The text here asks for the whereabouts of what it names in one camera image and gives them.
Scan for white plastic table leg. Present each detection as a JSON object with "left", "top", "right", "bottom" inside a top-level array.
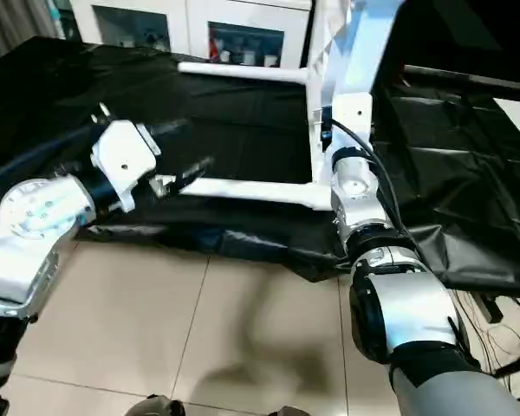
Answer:
[
  {"left": 179, "top": 176, "right": 313, "bottom": 207},
  {"left": 177, "top": 62, "right": 311, "bottom": 84}
]

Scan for white plastic table top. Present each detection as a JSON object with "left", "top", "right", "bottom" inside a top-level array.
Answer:
[{"left": 305, "top": 0, "right": 404, "bottom": 213}]

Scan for black work mat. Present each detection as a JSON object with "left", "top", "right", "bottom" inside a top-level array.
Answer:
[{"left": 0, "top": 36, "right": 520, "bottom": 300}]

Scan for white sideboard cabinet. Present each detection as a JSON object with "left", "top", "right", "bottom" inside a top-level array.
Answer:
[{"left": 68, "top": 0, "right": 317, "bottom": 70}]

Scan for beige curtain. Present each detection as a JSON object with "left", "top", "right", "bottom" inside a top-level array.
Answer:
[{"left": 0, "top": 0, "right": 57, "bottom": 53}]

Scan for black right robot foot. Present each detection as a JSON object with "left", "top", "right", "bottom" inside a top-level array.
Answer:
[{"left": 270, "top": 405, "right": 313, "bottom": 416}]

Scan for long black pole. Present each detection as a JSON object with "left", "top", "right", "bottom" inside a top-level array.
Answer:
[{"left": 405, "top": 64, "right": 520, "bottom": 101}]

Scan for black metal bench foot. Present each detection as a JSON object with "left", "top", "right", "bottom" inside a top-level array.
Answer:
[{"left": 476, "top": 294, "right": 504, "bottom": 324}]

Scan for black tripod stand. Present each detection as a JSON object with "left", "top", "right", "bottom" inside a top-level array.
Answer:
[{"left": 493, "top": 354, "right": 520, "bottom": 378}]

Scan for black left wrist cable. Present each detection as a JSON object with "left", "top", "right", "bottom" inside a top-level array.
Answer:
[{"left": 0, "top": 101, "right": 114, "bottom": 187}]

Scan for thin black floor cables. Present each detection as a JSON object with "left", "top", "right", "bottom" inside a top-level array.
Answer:
[{"left": 454, "top": 289, "right": 520, "bottom": 404}]

